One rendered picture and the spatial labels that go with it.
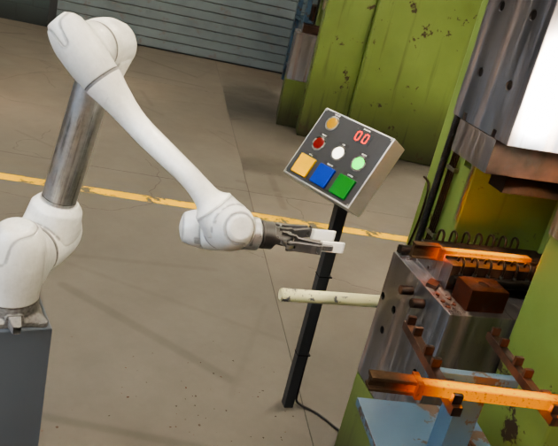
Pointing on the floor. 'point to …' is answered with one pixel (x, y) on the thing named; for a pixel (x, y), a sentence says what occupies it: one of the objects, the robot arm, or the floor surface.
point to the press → (379, 67)
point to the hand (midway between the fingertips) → (329, 241)
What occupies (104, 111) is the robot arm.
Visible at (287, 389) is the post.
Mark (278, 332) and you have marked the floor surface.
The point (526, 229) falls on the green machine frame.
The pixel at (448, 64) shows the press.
